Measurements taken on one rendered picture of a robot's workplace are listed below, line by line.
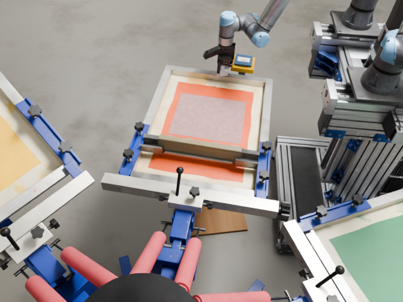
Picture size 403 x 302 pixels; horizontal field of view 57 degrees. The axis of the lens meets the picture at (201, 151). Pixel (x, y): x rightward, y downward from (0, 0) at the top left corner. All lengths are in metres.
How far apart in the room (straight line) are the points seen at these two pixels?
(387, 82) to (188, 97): 0.92
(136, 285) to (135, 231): 1.60
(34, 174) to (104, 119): 1.88
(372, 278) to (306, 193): 1.17
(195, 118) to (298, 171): 1.09
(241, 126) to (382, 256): 0.81
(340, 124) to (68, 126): 2.23
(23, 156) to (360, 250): 1.27
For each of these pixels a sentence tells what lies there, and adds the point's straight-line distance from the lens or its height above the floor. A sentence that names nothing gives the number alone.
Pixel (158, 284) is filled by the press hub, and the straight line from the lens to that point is 0.95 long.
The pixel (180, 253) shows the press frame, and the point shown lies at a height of 1.05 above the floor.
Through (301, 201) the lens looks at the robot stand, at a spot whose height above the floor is 0.21.
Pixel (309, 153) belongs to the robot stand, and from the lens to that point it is 2.79.
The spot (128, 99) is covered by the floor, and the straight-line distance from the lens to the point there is 3.41.
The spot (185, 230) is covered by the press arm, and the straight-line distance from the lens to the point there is 1.33.
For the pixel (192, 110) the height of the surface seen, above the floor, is 0.95.
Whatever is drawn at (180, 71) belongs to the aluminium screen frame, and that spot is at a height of 0.98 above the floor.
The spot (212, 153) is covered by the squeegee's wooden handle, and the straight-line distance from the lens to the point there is 1.57.
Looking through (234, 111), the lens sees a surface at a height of 0.96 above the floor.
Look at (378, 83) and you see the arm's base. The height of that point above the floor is 1.30.
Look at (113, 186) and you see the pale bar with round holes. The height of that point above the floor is 1.03.
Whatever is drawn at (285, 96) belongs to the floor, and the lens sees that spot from 3.55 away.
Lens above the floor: 2.20
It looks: 48 degrees down
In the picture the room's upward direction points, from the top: 3 degrees clockwise
